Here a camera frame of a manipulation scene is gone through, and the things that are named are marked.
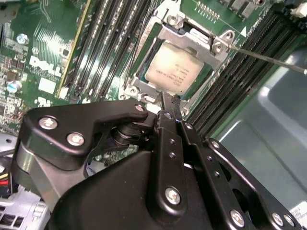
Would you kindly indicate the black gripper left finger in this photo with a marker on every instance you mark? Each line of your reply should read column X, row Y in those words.
column 72, row 115

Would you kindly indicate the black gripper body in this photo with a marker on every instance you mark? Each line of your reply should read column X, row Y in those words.
column 108, row 191

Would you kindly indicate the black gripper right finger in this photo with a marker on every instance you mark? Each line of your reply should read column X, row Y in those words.
column 206, row 153

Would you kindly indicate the silver CPU plate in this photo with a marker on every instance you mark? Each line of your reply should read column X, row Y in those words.
column 172, row 69

